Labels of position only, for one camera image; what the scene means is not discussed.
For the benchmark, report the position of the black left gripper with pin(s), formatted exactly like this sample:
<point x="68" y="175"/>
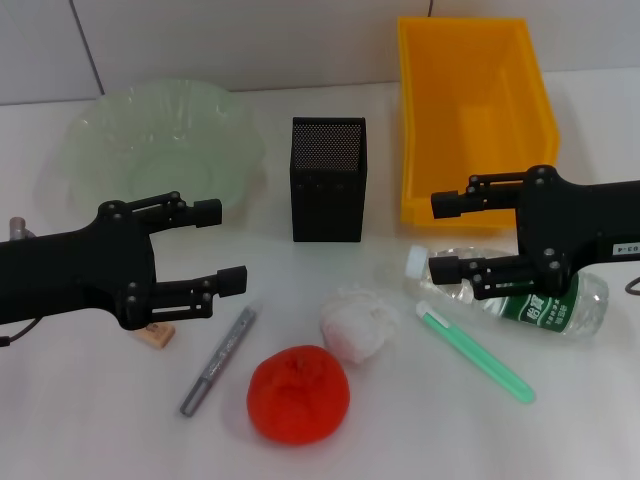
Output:
<point x="75" y="270"/>

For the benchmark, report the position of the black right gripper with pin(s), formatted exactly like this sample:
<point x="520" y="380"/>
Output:
<point x="575" y="220"/>

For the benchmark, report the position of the white paper ball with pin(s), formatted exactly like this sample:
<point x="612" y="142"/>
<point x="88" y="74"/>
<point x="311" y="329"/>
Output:
<point x="357" y="320"/>

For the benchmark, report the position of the clear green-label water bottle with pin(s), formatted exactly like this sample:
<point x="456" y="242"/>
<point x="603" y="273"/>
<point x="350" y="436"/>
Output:
<point x="550" y="310"/>

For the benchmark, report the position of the orange fruit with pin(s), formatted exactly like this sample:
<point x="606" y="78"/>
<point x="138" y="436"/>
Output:
<point x="298" y="395"/>

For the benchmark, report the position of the small beige eraser block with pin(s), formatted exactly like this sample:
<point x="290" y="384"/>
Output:
<point x="157" y="336"/>

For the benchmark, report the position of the silver grey pen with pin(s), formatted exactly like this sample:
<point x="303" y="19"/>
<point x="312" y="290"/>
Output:
<point x="220" y="360"/>

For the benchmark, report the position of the pale green glass fruit plate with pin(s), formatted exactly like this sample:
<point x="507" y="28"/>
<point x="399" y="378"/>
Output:
<point x="150" y="150"/>

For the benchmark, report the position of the black mesh pen holder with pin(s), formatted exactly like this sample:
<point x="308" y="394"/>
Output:
<point x="327" y="180"/>

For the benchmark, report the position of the yellow plastic bin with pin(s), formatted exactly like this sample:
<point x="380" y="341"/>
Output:
<point x="470" y="120"/>

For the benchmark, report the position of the green toothbrush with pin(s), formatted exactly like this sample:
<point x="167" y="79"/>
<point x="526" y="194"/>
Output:
<point x="475" y="355"/>

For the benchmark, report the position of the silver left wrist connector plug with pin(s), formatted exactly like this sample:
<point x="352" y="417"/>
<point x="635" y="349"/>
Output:
<point x="19" y="229"/>

